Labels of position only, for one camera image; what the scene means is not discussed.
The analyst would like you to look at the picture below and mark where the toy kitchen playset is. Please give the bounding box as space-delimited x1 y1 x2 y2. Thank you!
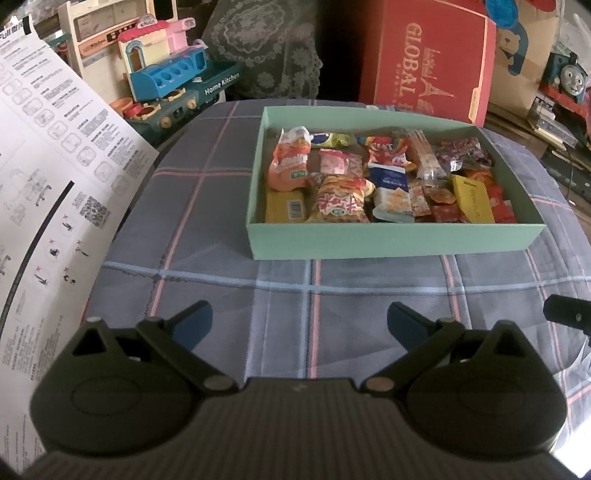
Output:
58 0 208 104

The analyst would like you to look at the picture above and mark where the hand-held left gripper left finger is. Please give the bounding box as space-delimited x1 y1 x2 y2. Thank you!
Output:
71 300 234 398

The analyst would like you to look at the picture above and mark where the red gift box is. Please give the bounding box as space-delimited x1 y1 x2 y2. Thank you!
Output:
359 0 498 127

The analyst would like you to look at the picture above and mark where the grey lace cloth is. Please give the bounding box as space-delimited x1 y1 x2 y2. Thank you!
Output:
201 0 324 100

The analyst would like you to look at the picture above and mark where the blue cracker packet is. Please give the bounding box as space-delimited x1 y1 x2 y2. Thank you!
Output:
372 165 415 223

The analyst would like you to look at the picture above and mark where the gold wafer packet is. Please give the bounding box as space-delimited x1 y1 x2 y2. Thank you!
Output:
451 175 496 223

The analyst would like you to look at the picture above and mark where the cardboard box with bear print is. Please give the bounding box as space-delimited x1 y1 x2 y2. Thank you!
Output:
489 9 559 112

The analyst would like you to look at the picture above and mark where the purple grape snack packet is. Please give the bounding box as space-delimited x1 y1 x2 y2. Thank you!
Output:
436 137 496 169

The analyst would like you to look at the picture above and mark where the red candy bag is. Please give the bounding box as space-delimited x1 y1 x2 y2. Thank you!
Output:
356 134 413 169

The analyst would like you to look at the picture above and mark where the clear cracker bar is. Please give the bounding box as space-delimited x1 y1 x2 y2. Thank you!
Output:
406 129 450 186

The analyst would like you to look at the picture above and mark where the green yellow foil candy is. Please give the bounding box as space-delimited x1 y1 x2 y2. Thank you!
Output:
310 132 354 149

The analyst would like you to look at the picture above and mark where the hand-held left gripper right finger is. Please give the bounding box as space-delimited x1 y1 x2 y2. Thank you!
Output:
362 302 527 398

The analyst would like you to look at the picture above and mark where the orange white snack packet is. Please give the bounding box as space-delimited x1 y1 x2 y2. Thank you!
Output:
268 127 315 192

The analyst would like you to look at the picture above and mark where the red white patterned snack bag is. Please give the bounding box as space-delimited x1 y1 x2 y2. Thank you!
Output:
307 173 376 223

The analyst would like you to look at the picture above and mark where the mint green cardboard box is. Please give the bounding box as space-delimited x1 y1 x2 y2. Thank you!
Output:
246 106 546 263

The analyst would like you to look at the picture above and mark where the blue toy train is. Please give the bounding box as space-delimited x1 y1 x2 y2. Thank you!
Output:
538 51 591 112

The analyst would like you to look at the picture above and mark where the printed instruction sheet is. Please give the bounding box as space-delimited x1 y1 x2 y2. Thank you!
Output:
0 14 162 476

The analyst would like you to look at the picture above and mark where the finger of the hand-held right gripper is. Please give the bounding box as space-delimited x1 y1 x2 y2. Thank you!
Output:
542 295 591 333

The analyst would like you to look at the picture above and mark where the pink strawberry candy packet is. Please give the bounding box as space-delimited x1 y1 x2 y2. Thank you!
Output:
318 150 365 178

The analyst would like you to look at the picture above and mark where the yellow snack pouch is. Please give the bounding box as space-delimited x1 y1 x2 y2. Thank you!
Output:
264 189 308 223

